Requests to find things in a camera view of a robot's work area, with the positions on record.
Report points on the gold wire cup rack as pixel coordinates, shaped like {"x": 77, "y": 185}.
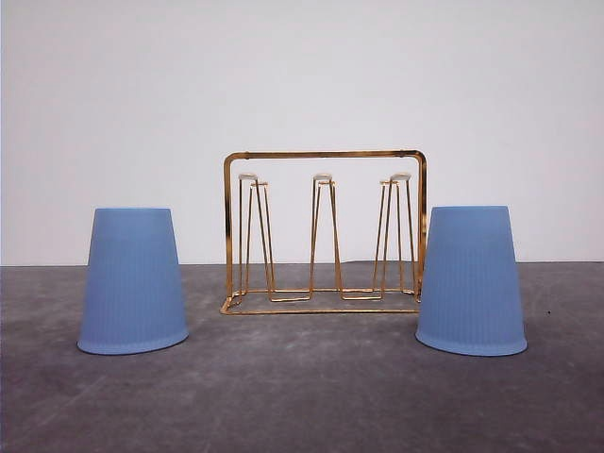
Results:
{"x": 325, "y": 231}

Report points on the blue plastic cup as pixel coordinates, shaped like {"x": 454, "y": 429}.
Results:
{"x": 470, "y": 300}
{"x": 132, "y": 300}

